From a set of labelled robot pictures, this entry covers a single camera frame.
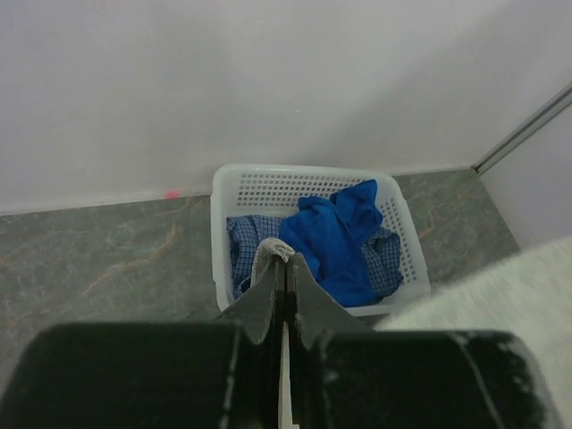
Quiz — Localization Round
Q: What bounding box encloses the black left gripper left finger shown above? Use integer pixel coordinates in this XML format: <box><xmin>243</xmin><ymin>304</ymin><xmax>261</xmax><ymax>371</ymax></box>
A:
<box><xmin>1</xmin><ymin>263</ymin><xmax>280</xmax><ymax>428</ymax></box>

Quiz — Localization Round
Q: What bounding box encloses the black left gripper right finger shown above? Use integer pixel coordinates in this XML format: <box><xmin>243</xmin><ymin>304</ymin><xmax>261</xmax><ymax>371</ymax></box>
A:
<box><xmin>285</xmin><ymin>256</ymin><xmax>563</xmax><ymax>428</ymax></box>

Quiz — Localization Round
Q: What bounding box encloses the grey cloth napkin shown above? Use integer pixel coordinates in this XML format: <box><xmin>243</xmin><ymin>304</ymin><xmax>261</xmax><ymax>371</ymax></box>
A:
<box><xmin>255</xmin><ymin>238</ymin><xmax>571</xmax><ymax>428</ymax></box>

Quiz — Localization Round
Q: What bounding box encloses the blue towel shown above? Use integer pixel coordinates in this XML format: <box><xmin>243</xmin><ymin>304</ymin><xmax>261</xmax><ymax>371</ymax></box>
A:
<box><xmin>279</xmin><ymin>180</ymin><xmax>383</xmax><ymax>307</ymax></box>

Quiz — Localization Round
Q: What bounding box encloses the white perforated plastic basket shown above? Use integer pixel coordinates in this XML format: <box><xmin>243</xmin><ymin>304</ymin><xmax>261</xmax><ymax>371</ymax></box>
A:
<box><xmin>210</xmin><ymin>164</ymin><xmax>431</xmax><ymax>317</ymax></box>

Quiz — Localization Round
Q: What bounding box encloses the aluminium corner frame post right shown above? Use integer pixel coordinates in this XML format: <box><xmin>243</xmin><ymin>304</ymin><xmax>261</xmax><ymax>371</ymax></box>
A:
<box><xmin>472</xmin><ymin>82</ymin><xmax>572</xmax><ymax>175</ymax></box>

